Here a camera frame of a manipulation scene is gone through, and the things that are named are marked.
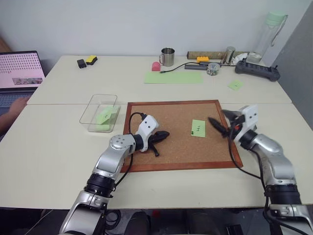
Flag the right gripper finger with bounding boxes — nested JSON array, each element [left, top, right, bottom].
[[221, 109, 242, 118], [207, 117, 228, 138]]

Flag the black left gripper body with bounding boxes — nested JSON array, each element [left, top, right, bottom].
[[147, 132, 161, 149]]

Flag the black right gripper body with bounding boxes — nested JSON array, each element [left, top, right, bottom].
[[225, 111, 246, 136]]

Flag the green sticky note with writing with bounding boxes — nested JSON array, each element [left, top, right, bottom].
[[190, 119, 207, 138]]

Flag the small green sticky note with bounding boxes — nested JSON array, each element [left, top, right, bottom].
[[227, 79, 245, 92]]

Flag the clear round pushpin tray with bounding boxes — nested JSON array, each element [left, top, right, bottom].
[[206, 62, 220, 77]]

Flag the folded green sticky note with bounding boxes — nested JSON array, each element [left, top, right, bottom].
[[96, 105, 120, 125]]

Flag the clear plastic box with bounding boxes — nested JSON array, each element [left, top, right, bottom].
[[78, 94, 122, 133]]

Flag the person's bare hand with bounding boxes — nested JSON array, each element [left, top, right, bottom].
[[0, 97, 31, 134]]

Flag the wood-framed cork board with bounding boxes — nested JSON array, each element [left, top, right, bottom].
[[120, 99, 244, 173]]

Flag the dark grey remote controller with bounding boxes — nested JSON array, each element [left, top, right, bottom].
[[234, 59, 281, 82]]

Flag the white crumpled cloth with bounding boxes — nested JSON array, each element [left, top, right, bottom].
[[233, 53, 249, 66]]

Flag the silver metal can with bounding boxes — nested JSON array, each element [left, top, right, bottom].
[[221, 46, 236, 66]]

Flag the black power strip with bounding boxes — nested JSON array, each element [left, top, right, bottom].
[[184, 62, 211, 71]]

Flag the large green paper sheet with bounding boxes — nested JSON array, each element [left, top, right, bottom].
[[143, 71, 204, 85]]

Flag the stainless steel mug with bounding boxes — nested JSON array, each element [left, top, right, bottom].
[[158, 47, 176, 67]]

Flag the clear bottle with green lid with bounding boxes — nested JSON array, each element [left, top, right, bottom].
[[253, 10, 289, 62]]

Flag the open laptop computer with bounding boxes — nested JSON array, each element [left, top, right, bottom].
[[0, 50, 46, 116]]

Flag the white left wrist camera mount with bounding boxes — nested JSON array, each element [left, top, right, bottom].
[[134, 115, 159, 153]]

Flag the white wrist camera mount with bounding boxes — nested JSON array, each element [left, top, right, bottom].
[[238, 105, 259, 143], [134, 115, 159, 153]]

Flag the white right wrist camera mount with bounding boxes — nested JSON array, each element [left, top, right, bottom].
[[238, 105, 259, 143]]

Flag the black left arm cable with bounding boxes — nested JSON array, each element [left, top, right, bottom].
[[112, 112, 147, 189]]

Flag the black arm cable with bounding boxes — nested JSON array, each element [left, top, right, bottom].
[[227, 125, 272, 235], [112, 112, 147, 189]]

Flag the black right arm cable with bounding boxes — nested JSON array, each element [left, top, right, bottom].
[[227, 125, 272, 235]]

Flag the black coiled floor cable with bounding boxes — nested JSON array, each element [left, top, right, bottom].
[[104, 210, 122, 230]]

